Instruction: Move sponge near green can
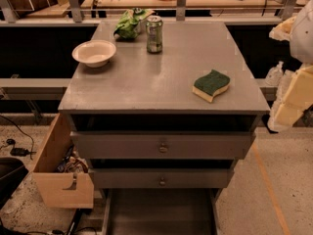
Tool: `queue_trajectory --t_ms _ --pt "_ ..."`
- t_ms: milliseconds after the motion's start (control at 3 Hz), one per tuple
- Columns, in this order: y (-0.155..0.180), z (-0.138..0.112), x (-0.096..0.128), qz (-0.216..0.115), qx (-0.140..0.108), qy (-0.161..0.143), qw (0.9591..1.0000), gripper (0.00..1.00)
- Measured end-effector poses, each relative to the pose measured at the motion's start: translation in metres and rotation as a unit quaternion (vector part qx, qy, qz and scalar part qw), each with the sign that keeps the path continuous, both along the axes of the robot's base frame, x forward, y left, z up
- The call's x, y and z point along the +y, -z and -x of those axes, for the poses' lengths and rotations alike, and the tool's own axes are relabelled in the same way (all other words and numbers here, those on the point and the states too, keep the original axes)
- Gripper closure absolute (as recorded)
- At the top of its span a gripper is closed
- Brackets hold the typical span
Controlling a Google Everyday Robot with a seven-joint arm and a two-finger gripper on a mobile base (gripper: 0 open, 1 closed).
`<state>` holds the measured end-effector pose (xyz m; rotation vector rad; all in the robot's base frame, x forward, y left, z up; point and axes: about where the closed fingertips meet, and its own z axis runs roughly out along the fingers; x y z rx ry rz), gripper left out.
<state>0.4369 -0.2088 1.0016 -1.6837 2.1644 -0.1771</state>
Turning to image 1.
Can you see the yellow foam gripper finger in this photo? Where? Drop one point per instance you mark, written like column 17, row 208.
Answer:
column 283, row 30
column 294, row 96

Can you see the green and yellow sponge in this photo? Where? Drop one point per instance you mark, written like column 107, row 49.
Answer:
column 211, row 85

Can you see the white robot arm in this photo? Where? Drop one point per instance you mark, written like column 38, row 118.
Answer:
column 301, row 43

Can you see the green soda can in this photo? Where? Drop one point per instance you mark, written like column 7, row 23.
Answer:
column 154, row 34

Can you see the upper grey drawer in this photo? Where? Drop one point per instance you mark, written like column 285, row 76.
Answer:
column 100, row 145

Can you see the grey drawer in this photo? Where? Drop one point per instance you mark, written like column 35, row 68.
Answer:
column 100, row 145
column 161, row 177

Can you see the middle grey drawer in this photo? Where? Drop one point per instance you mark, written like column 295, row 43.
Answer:
column 161, row 177

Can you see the grey drawer cabinet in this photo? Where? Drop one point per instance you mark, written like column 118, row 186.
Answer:
column 137, row 92

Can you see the green chip bag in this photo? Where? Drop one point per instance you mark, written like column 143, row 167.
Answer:
column 130, row 23

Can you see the white bowl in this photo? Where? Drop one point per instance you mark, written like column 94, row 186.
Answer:
column 94, row 53

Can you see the open bottom drawer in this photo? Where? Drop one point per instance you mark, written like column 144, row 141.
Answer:
column 160, row 212

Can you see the wooden box with clutter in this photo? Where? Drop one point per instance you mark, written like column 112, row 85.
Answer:
column 67, row 190

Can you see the black power adapter with cable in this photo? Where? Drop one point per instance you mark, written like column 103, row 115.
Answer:
column 16, row 151

